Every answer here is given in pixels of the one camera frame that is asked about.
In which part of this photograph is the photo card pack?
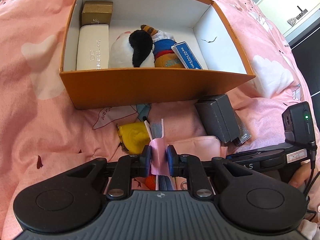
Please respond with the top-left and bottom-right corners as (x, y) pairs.
(233, 111), (252, 146)

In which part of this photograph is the dark grey lettered box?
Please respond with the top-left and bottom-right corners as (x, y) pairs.
(195, 94), (240, 144)

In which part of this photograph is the bear plush blue orange outfit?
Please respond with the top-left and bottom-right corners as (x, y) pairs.
(140, 24), (203, 70)

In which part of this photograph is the black and white dog plush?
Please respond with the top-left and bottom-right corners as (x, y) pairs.
(108, 30), (155, 69)

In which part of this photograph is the person's right hand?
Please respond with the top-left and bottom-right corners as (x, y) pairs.
(289, 163), (319, 197)

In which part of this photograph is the yellow toy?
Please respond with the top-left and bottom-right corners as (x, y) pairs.
(117, 122), (150, 155)

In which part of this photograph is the pink patterned duvet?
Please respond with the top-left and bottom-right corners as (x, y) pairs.
(1, 0), (311, 239)

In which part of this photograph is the white glasses case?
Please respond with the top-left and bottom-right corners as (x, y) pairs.
(76, 24), (109, 71)

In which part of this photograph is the orange cardboard storage box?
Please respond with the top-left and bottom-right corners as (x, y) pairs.
(59, 0), (254, 109)

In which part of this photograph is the small gold gift box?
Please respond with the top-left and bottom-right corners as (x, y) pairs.
(81, 1), (113, 26)

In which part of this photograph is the white shelf unit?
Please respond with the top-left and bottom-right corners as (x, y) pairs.
(257, 0), (319, 37)

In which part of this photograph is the black cable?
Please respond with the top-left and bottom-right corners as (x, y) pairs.
(301, 142), (320, 222)

